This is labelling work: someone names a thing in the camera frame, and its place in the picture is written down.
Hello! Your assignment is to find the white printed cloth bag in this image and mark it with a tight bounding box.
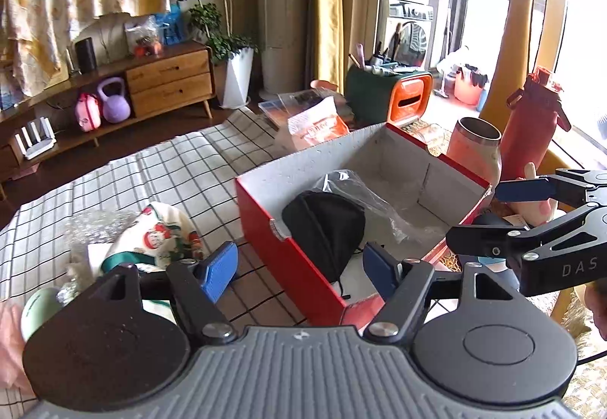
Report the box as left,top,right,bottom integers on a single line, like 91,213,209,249
102,202,204,278

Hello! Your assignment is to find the red bucket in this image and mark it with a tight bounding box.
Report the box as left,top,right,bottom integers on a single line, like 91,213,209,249
454,65,489,106

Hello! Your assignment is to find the purple kettlebell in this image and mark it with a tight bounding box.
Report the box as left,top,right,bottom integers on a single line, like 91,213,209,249
97,77,132,124

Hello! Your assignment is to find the white plant pot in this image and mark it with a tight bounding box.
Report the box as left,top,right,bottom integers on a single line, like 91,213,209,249
220,47,255,109

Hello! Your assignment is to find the pink toy backpack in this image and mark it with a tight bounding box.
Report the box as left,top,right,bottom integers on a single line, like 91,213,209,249
76,93,102,132

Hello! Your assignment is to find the black fabric pouch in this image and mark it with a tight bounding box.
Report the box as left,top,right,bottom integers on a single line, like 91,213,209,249
281,191,367,284

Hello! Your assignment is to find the red cardboard box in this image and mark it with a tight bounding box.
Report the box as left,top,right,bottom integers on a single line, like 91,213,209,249
236,122,494,327

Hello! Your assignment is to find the clear bubble wrap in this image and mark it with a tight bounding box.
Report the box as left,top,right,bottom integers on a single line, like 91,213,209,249
61,210,138,258

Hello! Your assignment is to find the yellow curtain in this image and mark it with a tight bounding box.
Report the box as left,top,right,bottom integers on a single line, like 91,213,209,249
310,0,345,92

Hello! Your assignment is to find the orange and white packet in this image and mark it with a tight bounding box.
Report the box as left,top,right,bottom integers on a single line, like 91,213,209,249
287,96,352,150

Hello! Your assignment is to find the wooden media cabinet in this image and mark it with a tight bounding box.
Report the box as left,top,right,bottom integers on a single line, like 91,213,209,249
0,39,216,198

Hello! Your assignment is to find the white column air conditioner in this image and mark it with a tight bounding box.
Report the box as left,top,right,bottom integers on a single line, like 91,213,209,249
258,0,312,95

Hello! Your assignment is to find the black cylinder speaker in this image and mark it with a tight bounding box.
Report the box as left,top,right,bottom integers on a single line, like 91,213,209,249
76,38,98,73

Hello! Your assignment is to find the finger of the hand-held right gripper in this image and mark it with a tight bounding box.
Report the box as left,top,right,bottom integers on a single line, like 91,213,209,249
495,169,607,207
446,203,607,261

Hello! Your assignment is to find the white shell shaped ornament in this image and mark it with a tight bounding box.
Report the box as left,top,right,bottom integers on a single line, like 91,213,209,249
71,13,138,65

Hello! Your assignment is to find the pale green round object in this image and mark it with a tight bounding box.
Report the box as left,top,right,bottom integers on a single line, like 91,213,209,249
20,287,62,341

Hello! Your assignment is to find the orange giraffe plush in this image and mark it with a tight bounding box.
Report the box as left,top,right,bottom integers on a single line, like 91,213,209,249
480,0,558,126

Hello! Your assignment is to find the white grid pattern blanket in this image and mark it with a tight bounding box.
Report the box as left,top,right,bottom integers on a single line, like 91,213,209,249
0,108,342,419

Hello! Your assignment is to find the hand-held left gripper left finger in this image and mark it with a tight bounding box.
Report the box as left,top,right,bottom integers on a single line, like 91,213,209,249
97,241,239,347

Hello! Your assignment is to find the white washing machine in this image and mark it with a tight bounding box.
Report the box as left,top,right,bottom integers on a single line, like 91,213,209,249
382,0,435,69

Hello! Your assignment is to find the clear plastic container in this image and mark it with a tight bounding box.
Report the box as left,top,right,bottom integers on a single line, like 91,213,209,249
258,89,352,131

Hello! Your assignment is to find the clear bag with red items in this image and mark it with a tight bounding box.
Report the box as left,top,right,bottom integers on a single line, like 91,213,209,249
124,16,162,57

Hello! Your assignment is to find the green and orange organizer box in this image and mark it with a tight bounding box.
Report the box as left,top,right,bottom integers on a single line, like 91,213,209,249
344,63,434,128

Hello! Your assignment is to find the white router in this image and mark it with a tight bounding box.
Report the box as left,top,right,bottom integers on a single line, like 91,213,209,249
13,117,58,160

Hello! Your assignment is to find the blue packaging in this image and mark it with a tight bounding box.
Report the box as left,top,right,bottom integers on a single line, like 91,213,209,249
156,6,189,45

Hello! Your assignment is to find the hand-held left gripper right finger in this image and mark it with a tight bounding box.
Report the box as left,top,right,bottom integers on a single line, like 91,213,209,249
363,243,504,339

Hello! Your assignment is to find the pink cloth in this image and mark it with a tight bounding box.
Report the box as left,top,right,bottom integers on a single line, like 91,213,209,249
0,300,38,397

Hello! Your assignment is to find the pink steel tumbler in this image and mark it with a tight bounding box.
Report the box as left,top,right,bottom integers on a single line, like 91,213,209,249
446,117,503,185

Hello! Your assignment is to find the red water bottle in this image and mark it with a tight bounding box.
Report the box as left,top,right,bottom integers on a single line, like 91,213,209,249
500,67,572,183

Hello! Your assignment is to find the gold floral tablecloth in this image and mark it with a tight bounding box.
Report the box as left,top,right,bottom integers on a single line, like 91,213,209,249
403,121,458,156

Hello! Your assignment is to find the clear plastic bag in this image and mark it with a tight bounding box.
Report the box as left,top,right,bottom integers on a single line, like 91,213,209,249
315,170,451,244

